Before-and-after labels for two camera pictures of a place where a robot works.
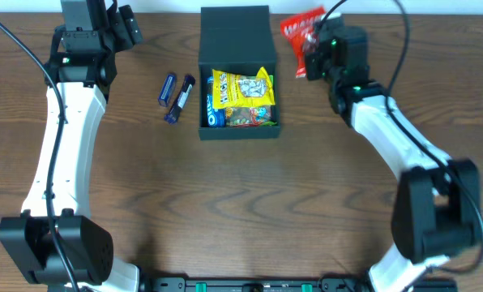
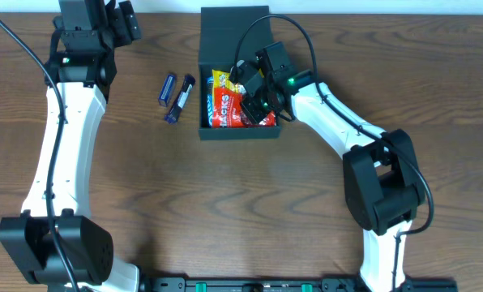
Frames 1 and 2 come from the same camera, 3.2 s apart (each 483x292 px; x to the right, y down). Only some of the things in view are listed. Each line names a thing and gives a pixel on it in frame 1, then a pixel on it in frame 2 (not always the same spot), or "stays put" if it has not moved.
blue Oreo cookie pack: [215, 117] stays put
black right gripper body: [314, 63] -> [252, 105]
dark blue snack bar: [180, 98] stays put
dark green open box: [236, 39] stays put
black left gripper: [125, 21] stays put
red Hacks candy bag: [301, 27] -> [228, 112]
